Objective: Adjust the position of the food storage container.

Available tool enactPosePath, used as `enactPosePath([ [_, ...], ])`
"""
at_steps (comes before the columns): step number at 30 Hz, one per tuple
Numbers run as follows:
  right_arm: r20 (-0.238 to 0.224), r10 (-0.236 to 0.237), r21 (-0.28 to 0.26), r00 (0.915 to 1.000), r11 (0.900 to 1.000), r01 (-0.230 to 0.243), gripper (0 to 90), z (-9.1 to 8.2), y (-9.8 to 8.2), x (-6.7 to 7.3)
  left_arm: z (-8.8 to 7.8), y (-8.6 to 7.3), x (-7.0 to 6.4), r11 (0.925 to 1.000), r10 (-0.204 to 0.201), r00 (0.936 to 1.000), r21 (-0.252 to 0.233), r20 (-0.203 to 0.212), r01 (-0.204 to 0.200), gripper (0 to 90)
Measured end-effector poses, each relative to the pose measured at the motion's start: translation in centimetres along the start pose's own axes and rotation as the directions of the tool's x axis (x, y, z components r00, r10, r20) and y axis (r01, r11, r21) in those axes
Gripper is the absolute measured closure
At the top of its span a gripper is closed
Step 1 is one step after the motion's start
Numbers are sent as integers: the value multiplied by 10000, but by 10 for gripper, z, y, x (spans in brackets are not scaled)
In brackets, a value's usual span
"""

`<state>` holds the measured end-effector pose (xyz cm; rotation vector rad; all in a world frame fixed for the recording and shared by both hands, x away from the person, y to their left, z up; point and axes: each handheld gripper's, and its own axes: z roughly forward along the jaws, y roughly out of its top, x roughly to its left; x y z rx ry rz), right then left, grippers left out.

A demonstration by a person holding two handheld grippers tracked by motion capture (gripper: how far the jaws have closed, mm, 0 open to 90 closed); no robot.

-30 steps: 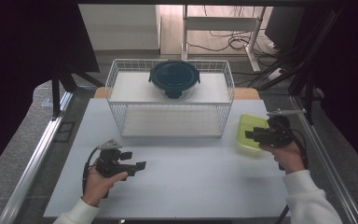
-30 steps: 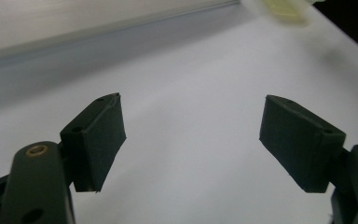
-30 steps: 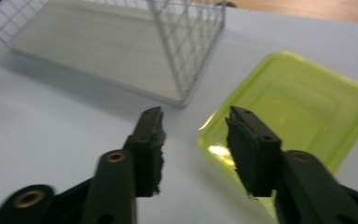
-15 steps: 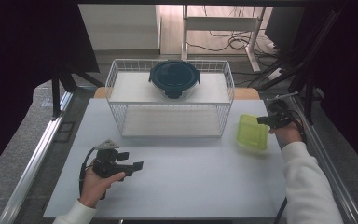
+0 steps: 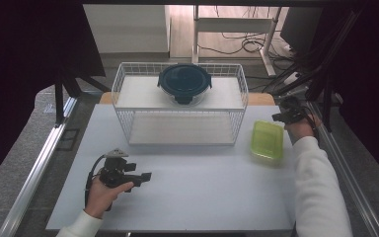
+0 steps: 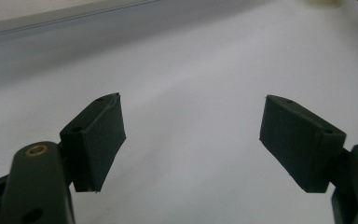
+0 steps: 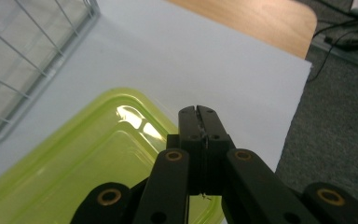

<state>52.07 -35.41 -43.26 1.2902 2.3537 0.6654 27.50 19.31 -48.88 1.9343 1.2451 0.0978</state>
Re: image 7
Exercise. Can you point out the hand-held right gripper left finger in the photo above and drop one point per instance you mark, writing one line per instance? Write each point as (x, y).
(192, 155)

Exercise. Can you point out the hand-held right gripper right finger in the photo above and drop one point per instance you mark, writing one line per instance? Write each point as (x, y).
(216, 146)

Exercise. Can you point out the green rectangular plastic container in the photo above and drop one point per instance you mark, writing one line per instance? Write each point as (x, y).
(90, 168)

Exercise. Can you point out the white table board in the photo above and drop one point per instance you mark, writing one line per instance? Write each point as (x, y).
(199, 62)

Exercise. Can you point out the wooden table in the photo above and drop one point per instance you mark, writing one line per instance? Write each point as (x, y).
(261, 25)

